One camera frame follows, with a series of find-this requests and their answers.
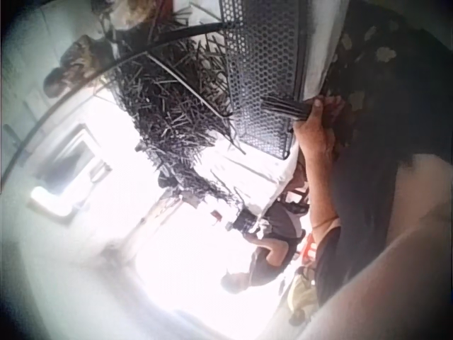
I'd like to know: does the person's left hand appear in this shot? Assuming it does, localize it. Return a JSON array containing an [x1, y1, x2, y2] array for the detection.
[[292, 95, 347, 152]]

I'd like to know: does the bundle of dark metal rods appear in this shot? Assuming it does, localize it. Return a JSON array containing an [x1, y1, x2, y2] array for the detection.
[[260, 94, 313, 120]]

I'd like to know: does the black perforated metal tray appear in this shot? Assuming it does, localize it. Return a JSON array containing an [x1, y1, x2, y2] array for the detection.
[[218, 0, 309, 161]]

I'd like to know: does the white sack cloth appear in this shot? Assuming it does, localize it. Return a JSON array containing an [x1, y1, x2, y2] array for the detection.
[[190, 136, 304, 222]]

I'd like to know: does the red plastic stool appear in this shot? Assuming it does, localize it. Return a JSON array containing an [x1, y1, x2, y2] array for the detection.
[[299, 232, 319, 265]]

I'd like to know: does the thin grey metal rod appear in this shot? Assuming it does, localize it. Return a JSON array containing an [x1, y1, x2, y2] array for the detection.
[[147, 52, 234, 120]]

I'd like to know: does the pile of dark metal rods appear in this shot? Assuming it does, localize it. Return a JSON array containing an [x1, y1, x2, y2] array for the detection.
[[105, 21, 248, 205]]

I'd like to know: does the yellow cloth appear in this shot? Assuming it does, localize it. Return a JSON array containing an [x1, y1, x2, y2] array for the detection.
[[285, 267, 321, 325]]

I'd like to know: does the curved black metal bar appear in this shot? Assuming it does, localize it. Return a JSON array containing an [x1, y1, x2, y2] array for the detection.
[[0, 19, 229, 192]]

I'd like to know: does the white window frame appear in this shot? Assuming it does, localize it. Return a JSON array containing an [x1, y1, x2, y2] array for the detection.
[[30, 122, 109, 224]]

